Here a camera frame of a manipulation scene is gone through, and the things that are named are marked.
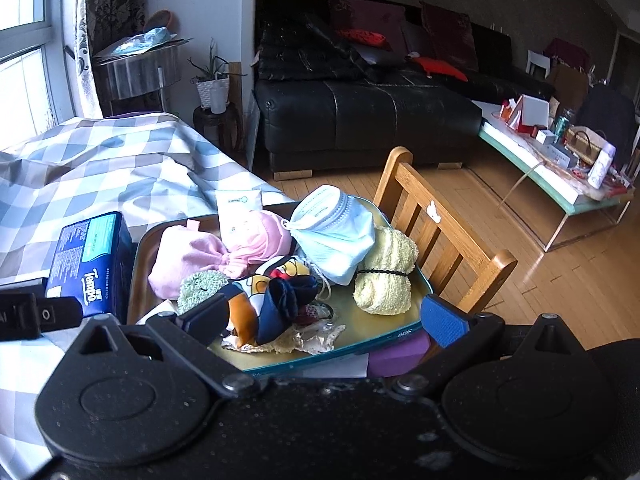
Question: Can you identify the leaning glass panel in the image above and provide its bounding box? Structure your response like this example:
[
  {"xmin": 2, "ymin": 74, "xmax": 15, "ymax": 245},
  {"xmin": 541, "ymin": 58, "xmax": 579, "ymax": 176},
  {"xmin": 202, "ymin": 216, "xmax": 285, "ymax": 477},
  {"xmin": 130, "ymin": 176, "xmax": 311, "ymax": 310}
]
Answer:
[{"xmin": 246, "ymin": 95, "xmax": 263, "ymax": 171}]

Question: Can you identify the light pink cloth pouch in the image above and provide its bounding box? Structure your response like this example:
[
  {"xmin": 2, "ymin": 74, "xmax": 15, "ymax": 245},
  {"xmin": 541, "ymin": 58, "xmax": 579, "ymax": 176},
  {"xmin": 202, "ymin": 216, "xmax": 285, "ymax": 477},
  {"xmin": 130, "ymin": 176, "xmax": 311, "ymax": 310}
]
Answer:
[{"xmin": 148, "ymin": 223, "xmax": 233, "ymax": 302}]

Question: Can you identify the small floral scrunchie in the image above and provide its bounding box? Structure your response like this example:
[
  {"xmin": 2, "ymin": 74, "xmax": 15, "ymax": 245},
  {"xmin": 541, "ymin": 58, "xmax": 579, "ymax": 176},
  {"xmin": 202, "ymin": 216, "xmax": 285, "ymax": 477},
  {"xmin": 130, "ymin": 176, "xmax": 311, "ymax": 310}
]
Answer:
[{"xmin": 299, "ymin": 301, "xmax": 337, "ymax": 327}]

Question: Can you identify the patterned curtain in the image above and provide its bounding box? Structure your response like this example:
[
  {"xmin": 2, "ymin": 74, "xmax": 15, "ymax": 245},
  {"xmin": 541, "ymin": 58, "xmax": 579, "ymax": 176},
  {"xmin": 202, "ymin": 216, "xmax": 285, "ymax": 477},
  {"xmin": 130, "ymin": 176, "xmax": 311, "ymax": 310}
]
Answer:
[{"xmin": 65, "ymin": 0, "xmax": 147, "ymax": 116}]

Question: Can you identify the small white carton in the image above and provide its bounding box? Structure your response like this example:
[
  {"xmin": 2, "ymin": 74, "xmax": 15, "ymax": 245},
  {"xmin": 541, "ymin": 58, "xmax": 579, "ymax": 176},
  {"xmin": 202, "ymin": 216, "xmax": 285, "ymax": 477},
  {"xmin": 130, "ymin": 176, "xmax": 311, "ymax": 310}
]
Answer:
[{"xmin": 547, "ymin": 142, "xmax": 581, "ymax": 168}]

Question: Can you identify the crinkly beige wrapper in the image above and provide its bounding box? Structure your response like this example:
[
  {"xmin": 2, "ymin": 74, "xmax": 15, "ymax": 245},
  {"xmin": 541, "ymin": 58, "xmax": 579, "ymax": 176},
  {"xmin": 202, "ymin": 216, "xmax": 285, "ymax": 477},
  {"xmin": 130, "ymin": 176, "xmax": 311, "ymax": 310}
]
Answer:
[{"xmin": 221, "ymin": 321, "xmax": 347, "ymax": 357}]

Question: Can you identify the wicker basket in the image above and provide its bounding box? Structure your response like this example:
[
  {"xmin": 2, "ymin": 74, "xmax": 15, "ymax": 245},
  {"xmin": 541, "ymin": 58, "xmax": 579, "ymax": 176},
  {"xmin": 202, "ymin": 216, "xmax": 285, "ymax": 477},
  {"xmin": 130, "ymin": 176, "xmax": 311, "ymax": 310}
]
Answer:
[{"xmin": 565, "ymin": 127, "xmax": 606, "ymax": 166}]

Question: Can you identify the checkered tablecloth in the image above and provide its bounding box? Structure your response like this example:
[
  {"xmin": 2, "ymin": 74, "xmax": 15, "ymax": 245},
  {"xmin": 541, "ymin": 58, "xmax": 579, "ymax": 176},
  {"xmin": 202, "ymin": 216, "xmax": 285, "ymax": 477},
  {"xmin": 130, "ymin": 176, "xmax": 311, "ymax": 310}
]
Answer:
[{"xmin": 0, "ymin": 112, "xmax": 296, "ymax": 480}]

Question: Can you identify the small white packet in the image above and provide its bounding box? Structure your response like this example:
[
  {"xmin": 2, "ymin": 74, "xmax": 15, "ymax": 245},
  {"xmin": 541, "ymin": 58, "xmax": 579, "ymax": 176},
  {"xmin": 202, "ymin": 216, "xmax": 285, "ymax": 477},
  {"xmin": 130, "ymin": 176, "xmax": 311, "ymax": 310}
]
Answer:
[{"xmin": 215, "ymin": 187, "xmax": 264, "ymax": 248}]

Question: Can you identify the blue tissue pack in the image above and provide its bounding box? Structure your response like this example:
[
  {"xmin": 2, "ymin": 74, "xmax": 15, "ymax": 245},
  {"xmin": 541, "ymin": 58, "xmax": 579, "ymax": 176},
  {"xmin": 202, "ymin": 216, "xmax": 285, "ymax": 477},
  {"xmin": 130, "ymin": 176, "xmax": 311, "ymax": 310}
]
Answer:
[{"xmin": 44, "ymin": 211, "xmax": 133, "ymax": 318}]

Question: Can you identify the light blue face mask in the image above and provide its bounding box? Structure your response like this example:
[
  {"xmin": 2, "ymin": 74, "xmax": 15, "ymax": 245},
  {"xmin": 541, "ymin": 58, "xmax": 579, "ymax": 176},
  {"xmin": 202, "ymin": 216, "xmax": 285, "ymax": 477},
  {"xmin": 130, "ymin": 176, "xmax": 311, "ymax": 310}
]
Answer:
[{"xmin": 282, "ymin": 185, "xmax": 377, "ymax": 286}]

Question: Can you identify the white cup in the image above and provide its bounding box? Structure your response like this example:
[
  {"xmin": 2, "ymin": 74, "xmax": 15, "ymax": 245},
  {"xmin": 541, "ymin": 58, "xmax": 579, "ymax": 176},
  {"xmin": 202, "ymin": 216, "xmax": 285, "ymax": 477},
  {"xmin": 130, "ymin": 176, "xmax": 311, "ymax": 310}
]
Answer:
[{"xmin": 210, "ymin": 82, "xmax": 230, "ymax": 114}]

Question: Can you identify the dark maroon pillow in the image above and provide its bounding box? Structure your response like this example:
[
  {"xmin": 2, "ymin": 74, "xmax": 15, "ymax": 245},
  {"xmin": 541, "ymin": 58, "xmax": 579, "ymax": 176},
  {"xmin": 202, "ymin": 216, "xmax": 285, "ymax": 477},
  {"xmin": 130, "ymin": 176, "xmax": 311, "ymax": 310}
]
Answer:
[
  {"xmin": 327, "ymin": 0, "xmax": 408, "ymax": 43},
  {"xmin": 419, "ymin": 1, "xmax": 481, "ymax": 73}
]

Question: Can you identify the black leather sofa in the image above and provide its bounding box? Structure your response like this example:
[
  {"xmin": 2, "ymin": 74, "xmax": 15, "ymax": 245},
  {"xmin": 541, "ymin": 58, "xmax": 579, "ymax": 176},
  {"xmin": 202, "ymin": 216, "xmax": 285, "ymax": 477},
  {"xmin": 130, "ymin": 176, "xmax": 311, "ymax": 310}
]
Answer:
[{"xmin": 252, "ymin": 0, "xmax": 556, "ymax": 181}]

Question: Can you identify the wooden chair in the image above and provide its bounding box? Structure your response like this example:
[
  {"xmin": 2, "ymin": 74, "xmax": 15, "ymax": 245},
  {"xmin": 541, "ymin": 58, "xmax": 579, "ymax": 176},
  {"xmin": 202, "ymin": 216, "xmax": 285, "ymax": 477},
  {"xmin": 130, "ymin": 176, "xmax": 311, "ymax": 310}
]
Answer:
[{"xmin": 372, "ymin": 146, "xmax": 518, "ymax": 318}]

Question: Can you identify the window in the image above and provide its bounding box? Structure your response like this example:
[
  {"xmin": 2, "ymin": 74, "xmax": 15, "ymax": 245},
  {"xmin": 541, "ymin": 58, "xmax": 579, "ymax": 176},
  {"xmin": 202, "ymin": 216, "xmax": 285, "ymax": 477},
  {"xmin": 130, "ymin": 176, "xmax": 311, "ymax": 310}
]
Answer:
[{"xmin": 0, "ymin": 0, "xmax": 83, "ymax": 153}]

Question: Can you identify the potted plant white pot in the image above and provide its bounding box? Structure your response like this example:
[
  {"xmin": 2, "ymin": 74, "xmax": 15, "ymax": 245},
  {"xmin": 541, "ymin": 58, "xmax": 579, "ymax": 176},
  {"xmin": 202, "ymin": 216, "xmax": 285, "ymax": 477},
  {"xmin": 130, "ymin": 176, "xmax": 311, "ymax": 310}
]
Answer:
[{"xmin": 187, "ymin": 39, "xmax": 246, "ymax": 108}]

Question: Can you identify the gold metal tray teal rim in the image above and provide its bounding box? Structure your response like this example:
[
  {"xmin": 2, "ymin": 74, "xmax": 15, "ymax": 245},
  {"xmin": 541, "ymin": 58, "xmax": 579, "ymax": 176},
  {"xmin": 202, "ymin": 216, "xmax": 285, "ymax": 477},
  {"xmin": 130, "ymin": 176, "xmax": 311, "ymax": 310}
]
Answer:
[{"xmin": 127, "ymin": 195, "xmax": 433, "ymax": 373}]

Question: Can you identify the light blue plastic bag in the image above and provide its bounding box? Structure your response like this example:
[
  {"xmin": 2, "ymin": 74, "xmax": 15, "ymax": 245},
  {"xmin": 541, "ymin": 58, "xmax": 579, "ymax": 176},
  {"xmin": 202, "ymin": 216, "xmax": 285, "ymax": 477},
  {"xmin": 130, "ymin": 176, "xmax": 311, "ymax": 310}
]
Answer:
[{"xmin": 112, "ymin": 27, "xmax": 173, "ymax": 56}]

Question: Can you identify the white paper sheet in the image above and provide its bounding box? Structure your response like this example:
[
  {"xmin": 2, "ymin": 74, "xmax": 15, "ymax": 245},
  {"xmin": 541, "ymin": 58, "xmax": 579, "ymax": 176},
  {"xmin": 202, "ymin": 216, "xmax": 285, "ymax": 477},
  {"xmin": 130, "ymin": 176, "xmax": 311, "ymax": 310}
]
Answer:
[{"xmin": 295, "ymin": 355, "xmax": 368, "ymax": 378}]

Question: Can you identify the white box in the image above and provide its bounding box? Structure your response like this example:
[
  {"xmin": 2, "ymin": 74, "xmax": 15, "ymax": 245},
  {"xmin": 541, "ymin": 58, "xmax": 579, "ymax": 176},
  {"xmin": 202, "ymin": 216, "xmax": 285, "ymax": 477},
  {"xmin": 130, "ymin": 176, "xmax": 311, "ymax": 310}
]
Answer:
[{"xmin": 517, "ymin": 94, "xmax": 551, "ymax": 128}]

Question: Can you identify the brown paper bag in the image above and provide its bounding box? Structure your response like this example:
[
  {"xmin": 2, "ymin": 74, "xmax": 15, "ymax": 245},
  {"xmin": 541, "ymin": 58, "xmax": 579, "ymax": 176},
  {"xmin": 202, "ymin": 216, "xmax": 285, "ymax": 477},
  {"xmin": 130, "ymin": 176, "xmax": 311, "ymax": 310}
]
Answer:
[{"xmin": 550, "ymin": 62, "xmax": 591, "ymax": 111}]

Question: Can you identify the round metal side table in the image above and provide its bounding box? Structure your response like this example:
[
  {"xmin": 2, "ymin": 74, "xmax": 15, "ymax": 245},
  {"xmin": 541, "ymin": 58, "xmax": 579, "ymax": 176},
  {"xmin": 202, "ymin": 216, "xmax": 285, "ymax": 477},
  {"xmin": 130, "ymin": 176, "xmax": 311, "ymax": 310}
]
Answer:
[{"xmin": 92, "ymin": 37, "xmax": 183, "ymax": 103}]

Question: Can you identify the green loopy scrubber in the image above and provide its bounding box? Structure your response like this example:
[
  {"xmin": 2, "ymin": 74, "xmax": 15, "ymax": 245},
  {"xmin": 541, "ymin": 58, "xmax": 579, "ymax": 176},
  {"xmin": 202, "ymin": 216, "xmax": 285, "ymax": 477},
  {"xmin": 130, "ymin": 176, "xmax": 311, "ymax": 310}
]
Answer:
[{"xmin": 177, "ymin": 270, "xmax": 227, "ymax": 312}]

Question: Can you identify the brown bowl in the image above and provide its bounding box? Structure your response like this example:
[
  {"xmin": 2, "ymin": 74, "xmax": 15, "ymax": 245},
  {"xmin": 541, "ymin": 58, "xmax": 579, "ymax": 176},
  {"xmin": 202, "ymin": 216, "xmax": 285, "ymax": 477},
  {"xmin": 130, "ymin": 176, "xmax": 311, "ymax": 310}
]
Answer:
[{"xmin": 144, "ymin": 9, "xmax": 176, "ymax": 31}]

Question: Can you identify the dark red gift bag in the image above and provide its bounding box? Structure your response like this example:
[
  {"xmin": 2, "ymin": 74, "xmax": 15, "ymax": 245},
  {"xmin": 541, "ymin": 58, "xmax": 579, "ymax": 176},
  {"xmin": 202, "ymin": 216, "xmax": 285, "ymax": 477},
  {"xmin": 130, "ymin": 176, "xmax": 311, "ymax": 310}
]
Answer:
[{"xmin": 545, "ymin": 37, "xmax": 593, "ymax": 73}]

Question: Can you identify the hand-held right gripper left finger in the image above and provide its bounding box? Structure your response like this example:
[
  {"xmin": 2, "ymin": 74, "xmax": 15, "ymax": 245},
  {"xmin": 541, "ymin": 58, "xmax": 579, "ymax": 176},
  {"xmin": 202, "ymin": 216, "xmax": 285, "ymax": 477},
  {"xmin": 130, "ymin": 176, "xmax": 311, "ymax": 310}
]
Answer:
[{"xmin": 65, "ymin": 294, "xmax": 261, "ymax": 397}]

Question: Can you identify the black quilted jacket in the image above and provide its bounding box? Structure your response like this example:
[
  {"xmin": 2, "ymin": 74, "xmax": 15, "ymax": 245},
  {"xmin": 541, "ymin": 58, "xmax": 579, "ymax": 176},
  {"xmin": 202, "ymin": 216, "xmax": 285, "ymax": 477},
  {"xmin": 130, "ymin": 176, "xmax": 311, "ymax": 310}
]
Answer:
[{"xmin": 255, "ymin": 12, "xmax": 396, "ymax": 83}]

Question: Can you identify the white bottle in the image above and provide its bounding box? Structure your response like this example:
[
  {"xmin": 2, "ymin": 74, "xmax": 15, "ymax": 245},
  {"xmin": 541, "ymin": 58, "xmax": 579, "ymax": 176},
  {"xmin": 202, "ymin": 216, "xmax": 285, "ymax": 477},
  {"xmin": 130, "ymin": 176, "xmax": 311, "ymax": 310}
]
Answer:
[{"xmin": 587, "ymin": 141, "xmax": 617, "ymax": 188}]

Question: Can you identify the pink soft hat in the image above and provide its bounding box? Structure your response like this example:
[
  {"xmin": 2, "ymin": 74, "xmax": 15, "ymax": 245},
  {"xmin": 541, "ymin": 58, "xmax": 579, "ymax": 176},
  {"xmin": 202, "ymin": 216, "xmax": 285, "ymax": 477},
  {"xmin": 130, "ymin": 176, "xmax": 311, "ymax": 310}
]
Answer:
[{"xmin": 222, "ymin": 210, "xmax": 295, "ymax": 278}]

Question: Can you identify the red cushion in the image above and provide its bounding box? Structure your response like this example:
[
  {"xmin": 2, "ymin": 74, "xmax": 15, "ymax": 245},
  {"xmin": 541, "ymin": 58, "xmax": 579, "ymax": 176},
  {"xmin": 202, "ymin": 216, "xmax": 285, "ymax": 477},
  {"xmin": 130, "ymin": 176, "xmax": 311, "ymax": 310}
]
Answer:
[
  {"xmin": 412, "ymin": 56, "xmax": 469, "ymax": 82},
  {"xmin": 335, "ymin": 29, "xmax": 388, "ymax": 51}
]

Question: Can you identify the navy blue cloth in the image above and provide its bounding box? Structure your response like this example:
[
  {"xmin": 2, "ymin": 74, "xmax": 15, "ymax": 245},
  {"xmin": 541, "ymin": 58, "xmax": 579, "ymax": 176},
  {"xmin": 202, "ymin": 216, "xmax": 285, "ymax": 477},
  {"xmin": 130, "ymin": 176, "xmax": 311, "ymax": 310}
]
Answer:
[{"xmin": 256, "ymin": 275, "xmax": 322, "ymax": 343}]

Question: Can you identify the black hair tie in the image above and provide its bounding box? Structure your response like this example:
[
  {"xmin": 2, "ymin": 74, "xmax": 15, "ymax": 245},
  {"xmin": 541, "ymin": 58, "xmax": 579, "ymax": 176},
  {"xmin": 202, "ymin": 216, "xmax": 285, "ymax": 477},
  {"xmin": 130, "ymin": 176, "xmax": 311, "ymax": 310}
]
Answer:
[{"xmin": 356, "ymin": 267, "xmax": 412, "ymax": 279}]

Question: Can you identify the colourful printed cloth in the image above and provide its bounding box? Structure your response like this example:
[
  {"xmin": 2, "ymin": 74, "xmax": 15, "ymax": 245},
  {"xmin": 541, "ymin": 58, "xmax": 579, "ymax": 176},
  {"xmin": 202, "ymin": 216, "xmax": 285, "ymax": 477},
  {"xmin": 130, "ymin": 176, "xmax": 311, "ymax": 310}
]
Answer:
[{"xmin": 222, "ymin": 255, "xmax": 321, "ymax": 348}]

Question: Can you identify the glass coffee table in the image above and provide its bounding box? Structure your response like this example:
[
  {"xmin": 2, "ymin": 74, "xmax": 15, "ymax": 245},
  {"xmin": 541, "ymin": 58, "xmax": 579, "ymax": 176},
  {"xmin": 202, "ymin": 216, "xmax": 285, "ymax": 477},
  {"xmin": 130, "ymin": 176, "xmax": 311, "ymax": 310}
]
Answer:
[{"xmin": 477, "ymin": 102, "xmax": 633, "ymax": 253}]

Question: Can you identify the yellow towel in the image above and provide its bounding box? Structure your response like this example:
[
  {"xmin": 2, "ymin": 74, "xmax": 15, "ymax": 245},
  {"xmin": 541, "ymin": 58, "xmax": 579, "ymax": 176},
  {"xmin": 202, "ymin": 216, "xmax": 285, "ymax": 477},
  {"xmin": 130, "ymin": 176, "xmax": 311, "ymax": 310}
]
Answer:
[{"xmin": 353, "ymin": 225, "xmax": 420, "ymax": 317}]

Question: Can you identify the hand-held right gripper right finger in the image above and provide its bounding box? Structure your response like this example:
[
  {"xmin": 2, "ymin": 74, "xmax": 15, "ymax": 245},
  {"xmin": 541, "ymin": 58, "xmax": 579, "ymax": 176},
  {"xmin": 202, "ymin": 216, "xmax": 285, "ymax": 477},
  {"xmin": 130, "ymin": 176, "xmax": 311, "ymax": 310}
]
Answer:
[{"xmin": 387, "ymin": 294, "xmax": 588, "ymax": 401}]

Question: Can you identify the dark round wooden stool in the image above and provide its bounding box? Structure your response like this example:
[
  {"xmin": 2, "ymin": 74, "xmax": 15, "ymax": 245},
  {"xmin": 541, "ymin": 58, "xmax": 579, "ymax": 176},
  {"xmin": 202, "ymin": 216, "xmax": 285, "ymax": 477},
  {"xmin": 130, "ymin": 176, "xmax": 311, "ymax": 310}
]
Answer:
[{"xmin": 192, "ymin": 102, "xmax": 243, "ymax": 153}]

